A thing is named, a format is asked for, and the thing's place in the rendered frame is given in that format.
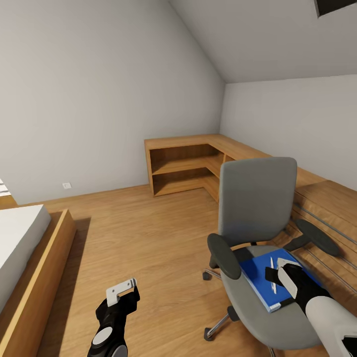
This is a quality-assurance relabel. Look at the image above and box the folder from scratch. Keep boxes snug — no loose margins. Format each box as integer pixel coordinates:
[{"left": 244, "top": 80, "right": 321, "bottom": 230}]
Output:
[{"left": 239, "top": 248, "right": 322, "bottom": 313}]

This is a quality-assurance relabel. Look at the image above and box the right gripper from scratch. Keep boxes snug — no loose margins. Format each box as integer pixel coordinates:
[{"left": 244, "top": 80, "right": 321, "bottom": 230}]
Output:
[{"left": 265, "top": 267, "right": 284, "bottom": 287}]

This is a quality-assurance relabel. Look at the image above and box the swivel chair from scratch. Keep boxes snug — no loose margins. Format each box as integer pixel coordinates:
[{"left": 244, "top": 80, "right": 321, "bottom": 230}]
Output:
[{"left": 203, "top": 156, "right": 341, "bottom": 357}]

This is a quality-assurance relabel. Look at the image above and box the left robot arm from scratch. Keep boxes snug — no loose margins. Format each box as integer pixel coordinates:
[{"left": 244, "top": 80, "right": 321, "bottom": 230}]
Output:
[{"left": 87, "top": 278, "right": 140, "bottom": 357}]

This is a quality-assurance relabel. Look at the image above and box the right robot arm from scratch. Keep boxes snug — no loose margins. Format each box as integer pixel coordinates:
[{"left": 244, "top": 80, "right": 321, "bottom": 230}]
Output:
[{"left": 265, "top": 258, "right": 357, "bottom": 357}]

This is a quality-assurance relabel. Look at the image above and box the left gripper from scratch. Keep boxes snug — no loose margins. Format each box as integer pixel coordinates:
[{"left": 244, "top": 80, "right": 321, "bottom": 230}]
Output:
[{"left": 96, "top": 286, "right": 140, "bottom": 324}]

